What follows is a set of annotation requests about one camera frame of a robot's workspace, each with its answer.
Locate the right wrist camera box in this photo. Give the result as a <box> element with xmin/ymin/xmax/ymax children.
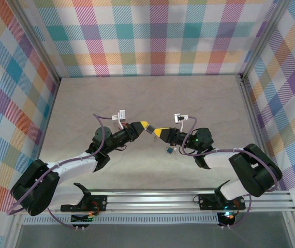
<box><xmin>173</xmin><ymin>113</ymin><xmax>190</xmax><ymax>131</ymax></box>

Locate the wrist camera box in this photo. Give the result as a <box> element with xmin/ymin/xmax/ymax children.
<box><xmin>173</xmin><ymin>113</ymin><xmax>190</xmax><ymax>131</ymax></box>
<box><xmin>111</xmin><ymin>110</ymin><xmax>127</xmax><ymax>130</ymax></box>

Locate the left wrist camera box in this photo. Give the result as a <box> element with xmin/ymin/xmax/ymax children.
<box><xmin>111</xmin><ymin>110</ymin><xmax>127</xmax><ymax>130</ymax></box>

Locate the aluminium side rail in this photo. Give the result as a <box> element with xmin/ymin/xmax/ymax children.
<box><xmin>236</xmin><ymin>74</ymin><xmax>279</xmax><ymax>192</ymax></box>

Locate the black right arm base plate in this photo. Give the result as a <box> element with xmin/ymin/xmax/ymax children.
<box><xmin>198</xmin><ymin>193</ymin><xmax>246</xmax><ymax>210</ymax></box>

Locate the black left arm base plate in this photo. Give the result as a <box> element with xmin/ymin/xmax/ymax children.
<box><xmin>60</xmin><ymin>195</ymin><xmax>109</xmax><ymax>213</ymax></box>

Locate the aluminium mounting rail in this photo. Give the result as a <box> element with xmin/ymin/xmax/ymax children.
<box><xmin>9</xmin><ymin>189</ymin><xmax>295</xmax><ymax>214</ymax></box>

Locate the white slotted cable duct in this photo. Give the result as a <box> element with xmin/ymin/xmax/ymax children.
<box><xmin>22</xmin><ymin>213</ymin><xmax>220</xmax><ymax>225</ymax></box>

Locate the aluminium frame post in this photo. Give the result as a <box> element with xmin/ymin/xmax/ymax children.
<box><xmin>9</xmin><ymin>0</ymin><xmax>62</xmax><ymax>86</ymax></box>
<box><xmin>239</xmin><ymin>0</ymin><xmax>293</xmax><ymax>81</ymax></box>
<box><xmin>283</xmin><ymin>210</ymin><xmax>295</xmax><ymax>248</ymax></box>
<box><xmin>4</xmin><ymin>215</ymin><xmax>25</xmax><ymax>248</ymax></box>

